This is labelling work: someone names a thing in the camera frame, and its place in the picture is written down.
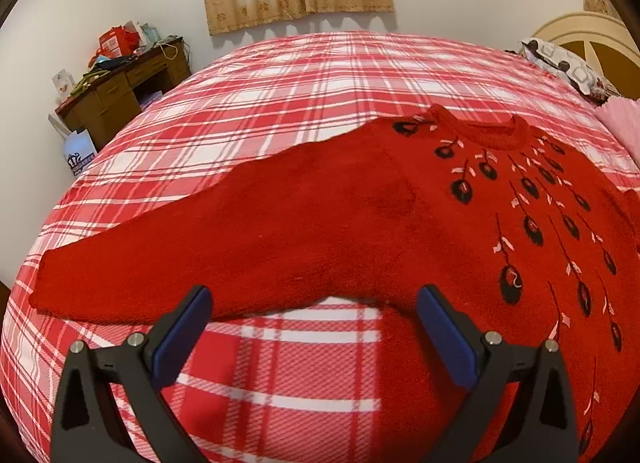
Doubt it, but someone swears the red knitted embroidered sweater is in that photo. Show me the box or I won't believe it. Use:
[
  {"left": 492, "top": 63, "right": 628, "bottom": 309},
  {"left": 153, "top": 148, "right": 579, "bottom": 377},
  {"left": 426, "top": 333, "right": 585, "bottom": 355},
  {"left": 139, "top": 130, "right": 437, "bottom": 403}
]
[{"left": 29, "top": 106, "right": 639, "bottom": 462}]

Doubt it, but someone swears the red white plaid bed sheet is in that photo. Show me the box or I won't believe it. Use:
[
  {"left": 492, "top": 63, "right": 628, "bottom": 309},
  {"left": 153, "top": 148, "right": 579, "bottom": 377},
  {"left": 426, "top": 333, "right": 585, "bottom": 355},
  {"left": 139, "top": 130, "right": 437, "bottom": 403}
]
[{"left": 1, "top": 32, "right": 639, "bottom": 462}]

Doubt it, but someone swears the white paper shopping bag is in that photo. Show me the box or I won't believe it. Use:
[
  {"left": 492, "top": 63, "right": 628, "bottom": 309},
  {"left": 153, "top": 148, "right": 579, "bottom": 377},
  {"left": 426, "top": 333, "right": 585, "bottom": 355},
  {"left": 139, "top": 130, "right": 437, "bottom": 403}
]
[{"left": 48, "top": 113, "right": 98, "bottom": 178}]

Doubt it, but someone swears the dark brown wooden desk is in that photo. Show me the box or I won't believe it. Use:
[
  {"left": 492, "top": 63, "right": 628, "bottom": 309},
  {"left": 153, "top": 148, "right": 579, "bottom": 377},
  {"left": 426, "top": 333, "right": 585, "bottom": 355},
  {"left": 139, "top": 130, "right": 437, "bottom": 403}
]
[{"left": 55, "top": 38, "right": 191, "bottom": 150}]

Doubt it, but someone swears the white card on desk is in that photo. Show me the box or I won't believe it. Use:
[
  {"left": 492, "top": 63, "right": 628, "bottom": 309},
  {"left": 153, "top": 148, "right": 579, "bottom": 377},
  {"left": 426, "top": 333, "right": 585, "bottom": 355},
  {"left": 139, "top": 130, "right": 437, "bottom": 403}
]
[{"left": 52, "top": 69, "right": 76, "bottom": 100}]

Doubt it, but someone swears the pink floral folded quilt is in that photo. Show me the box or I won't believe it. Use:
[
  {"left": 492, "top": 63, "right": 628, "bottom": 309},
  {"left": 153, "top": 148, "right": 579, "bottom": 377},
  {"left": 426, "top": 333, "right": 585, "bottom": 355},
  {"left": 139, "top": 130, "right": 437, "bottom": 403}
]
[{"left": 596, "top": 96, "right": 640, "bottom": 166}]

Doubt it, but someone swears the red gift box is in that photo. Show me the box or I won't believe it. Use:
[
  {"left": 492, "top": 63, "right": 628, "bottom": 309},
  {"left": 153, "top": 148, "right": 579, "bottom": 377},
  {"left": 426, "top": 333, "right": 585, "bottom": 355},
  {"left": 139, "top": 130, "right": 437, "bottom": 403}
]
[{"left": 99, "top": 27, "right": 140, "bottom": 59}]

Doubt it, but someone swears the grey patterned pillow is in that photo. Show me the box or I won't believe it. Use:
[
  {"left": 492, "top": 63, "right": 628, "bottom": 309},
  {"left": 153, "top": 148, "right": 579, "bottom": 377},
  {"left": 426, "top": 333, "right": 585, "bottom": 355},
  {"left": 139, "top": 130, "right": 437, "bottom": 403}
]
[{"left": 520, "top": 38, "right": 620, "bottom": 105}]

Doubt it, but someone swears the cream wooden headboard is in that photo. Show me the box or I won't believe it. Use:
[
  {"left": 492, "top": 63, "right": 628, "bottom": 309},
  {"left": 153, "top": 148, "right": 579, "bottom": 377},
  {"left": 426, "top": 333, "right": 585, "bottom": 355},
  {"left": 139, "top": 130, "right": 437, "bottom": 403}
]
[{"left": 533, "top": 12, "right": 639, "bottom": 99}]

